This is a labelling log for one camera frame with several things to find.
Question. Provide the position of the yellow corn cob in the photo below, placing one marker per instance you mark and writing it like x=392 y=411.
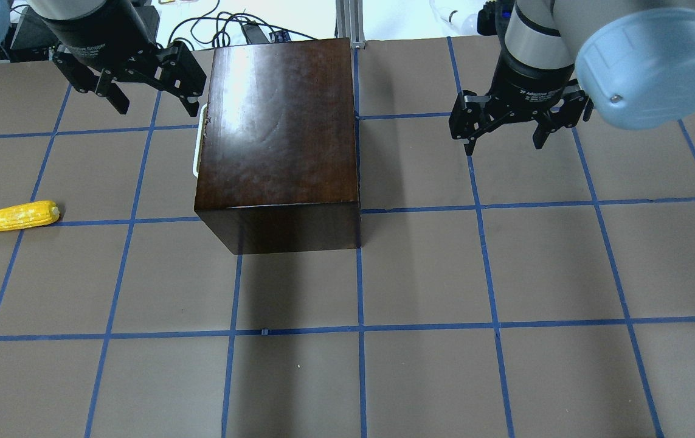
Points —
x=28 y=215

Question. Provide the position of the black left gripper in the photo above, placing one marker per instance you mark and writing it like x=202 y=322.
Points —
x=96 y=38

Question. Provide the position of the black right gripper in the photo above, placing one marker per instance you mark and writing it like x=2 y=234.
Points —
x=529 y=83

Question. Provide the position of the dark brown wooden cabinet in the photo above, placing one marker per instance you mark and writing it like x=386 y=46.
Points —
x=278 y=165

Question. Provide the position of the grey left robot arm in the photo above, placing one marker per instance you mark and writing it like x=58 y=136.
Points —
x=101 y=44

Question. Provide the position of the black power adapter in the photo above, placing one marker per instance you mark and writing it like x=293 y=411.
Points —
x=254 y=34

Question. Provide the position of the aluminium frame post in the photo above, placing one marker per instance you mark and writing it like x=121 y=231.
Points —
x=350 y=22

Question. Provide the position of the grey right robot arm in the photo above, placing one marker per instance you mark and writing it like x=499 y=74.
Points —
x=631 y=61

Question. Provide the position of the light wood drawer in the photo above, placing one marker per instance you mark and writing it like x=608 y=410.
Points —
x=199 y=139

